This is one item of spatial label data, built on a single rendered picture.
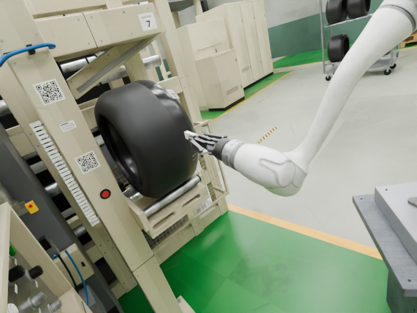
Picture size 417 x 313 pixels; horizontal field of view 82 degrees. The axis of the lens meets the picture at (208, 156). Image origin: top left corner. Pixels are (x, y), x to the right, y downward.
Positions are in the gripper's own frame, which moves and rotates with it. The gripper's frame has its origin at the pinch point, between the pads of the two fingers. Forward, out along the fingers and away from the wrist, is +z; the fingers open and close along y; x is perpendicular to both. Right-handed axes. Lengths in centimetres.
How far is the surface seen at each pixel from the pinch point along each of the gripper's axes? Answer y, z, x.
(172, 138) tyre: 2.2, 10.7, 2.6
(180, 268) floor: 5, 52, 131
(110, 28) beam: -7, 62, -39
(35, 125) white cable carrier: 42, 34, -15
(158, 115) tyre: 3.2, 15.7, -6.6
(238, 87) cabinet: -387, 348, 135
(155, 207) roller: 16.8, 17.9, 34.4
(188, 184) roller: -3.1, 18.0, 34.1
